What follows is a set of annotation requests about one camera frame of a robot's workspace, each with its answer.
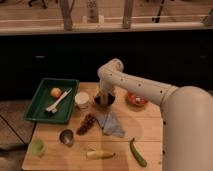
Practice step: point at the light green cup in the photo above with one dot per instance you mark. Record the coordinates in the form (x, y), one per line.
(37, 147)

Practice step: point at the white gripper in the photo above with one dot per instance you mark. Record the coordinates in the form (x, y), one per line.
(108, 91)

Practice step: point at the dark purple bowl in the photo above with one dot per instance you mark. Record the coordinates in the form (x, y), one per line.
(104, 100)

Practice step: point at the yellow corn cob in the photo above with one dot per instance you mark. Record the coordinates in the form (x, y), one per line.
(99, 154)

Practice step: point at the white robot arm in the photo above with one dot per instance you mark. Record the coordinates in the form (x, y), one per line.
(187, 114)

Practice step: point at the green plastic tray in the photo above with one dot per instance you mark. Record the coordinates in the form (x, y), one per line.
(36, 111)

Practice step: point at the small metal cup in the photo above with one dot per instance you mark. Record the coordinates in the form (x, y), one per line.
(66, 137)

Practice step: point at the orange round fruit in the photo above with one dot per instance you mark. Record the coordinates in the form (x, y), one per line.
(55, 92)

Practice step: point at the green cucumber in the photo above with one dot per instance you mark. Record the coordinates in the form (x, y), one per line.
(138, 157)

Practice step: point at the red orange bowl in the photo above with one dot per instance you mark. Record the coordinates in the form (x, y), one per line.
(135, 100)

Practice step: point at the white dish brush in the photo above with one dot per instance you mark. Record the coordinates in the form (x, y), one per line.
(53, 108)

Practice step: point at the blue grey cloth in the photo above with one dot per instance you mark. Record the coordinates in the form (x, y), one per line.
(110, 125)

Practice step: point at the dark grape bunch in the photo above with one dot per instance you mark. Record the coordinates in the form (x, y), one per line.
(86, 124)

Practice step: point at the white cup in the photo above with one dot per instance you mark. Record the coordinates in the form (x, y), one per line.
(82, 100)

